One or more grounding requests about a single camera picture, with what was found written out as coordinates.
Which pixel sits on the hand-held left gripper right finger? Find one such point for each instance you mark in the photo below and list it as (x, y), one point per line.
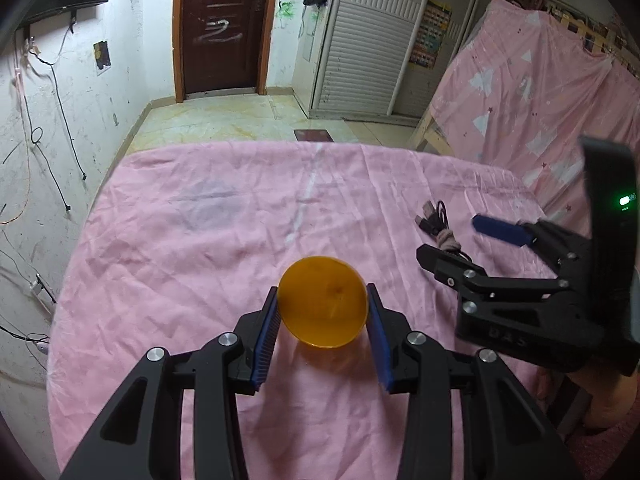
(379, 355)

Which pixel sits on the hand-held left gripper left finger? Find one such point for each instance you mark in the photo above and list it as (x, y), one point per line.
(264, 345)

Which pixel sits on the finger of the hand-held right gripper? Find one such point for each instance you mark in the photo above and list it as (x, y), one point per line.
(500, 230)
(440, 267)

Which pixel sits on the yellow plastic cup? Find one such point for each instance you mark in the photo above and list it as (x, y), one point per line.
(320, 300)

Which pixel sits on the pink bedsheet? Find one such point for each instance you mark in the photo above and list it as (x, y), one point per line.
(200, 235)

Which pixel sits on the pink printed curtain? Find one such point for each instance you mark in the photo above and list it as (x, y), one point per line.
(525, 100)

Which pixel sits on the dark red floor scale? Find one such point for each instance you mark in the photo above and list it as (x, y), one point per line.
(314, 136)

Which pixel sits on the colourful chart poster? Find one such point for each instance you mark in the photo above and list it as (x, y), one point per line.
(430, 35)

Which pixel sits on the white slatted wardrobe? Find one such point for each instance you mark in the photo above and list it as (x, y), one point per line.
(360, 50)

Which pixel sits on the white power strip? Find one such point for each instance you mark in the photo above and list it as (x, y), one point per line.
(42, 290)

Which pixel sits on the dark brown wooden door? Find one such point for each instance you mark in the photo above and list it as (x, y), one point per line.
(220, 35)

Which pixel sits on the wooden bunk bed frame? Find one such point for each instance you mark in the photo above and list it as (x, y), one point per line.
(430, 135)

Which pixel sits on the damaged wall socket box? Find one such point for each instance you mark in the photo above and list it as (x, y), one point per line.
(101, 56)

